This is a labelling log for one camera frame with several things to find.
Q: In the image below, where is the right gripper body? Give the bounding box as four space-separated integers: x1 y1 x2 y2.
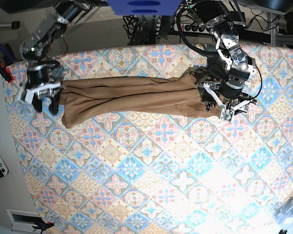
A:
18 81 64 104

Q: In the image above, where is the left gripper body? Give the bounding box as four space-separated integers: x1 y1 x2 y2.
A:
196 81 257 122

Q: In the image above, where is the brown t-shirt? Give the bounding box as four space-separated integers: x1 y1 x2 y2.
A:
60 67 220 129

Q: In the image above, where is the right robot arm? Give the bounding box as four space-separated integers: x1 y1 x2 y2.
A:
19 1 93 115

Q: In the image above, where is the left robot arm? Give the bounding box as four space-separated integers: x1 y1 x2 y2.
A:
176 0 258 121

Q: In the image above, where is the red black clamp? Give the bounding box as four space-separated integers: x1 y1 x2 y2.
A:
0 44 18 83

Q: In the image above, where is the black power strip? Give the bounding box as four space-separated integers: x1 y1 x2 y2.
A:
180 23 209 34

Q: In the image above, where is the patterned tablecloth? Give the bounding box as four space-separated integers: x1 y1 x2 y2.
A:
3 45 293 234

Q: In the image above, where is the blue plate overhead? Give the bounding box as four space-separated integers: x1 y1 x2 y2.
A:
107 0 182 16

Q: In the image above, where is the clear plastic box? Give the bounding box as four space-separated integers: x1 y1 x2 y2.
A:
273 195 293 229

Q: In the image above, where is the white tray box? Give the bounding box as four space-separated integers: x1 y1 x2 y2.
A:
6 209 42 234

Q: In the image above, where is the orange black clamp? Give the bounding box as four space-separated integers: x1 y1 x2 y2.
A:
32 218 54 232

